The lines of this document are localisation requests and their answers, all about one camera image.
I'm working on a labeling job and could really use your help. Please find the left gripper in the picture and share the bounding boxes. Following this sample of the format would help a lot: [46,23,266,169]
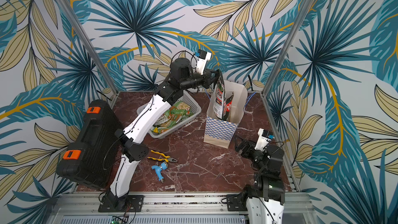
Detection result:
[181,67,222,90]

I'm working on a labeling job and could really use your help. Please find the checkered paper bag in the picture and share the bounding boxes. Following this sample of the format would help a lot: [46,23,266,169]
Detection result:
[204,81,248,148]

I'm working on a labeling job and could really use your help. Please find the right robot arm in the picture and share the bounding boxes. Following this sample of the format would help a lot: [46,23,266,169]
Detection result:
[235,136,285,224]

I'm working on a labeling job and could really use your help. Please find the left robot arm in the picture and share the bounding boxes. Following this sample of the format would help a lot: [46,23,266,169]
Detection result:
[102,52,221,212]

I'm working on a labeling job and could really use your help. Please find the light green condiment packet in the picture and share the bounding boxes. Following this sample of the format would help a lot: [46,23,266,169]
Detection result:
[150,101,193,134]

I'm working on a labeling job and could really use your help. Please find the white plastic basket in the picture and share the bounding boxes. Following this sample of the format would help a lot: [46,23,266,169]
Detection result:
[136,91,202,139]

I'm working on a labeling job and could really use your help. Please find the yellow black pliers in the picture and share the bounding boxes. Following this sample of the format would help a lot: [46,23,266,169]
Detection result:
[147,149,178,163]

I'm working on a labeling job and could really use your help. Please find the blue plastic fitting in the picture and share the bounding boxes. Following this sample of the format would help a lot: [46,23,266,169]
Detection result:
[151,162,168,183]

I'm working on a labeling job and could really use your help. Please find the black orange tool case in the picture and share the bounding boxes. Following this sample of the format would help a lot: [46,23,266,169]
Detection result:
[56,100,122,189]

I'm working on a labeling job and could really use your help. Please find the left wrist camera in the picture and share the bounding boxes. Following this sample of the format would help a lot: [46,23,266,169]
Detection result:
[195,49,212,75]

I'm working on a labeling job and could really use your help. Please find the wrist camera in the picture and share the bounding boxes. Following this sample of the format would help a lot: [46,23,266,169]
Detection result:
[195,49,212,75]
[255,128,274,151]

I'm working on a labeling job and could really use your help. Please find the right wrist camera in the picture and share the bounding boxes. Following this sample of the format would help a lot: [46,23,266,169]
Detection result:
[255,128,274,151]

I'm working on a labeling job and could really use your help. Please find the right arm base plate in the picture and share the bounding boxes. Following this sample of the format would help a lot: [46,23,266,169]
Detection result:
[226,193,248,212]

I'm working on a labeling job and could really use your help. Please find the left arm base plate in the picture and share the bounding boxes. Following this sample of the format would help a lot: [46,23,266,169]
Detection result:
[98,194,145,213]

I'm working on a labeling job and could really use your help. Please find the right aluminium frame post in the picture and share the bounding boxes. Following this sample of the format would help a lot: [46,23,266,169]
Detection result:
[262,0,313,98]

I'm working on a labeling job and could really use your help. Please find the aluminium frame post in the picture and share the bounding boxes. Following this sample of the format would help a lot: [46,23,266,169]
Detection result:
[56,0,119,95]
[262,0,313,98]

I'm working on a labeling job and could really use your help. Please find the aluminium front rail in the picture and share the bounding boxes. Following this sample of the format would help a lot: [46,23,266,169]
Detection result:
[46,192,318,224]

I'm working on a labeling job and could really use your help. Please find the left aluminium frame post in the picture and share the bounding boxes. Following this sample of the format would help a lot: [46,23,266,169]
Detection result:
[56,0,119,95]

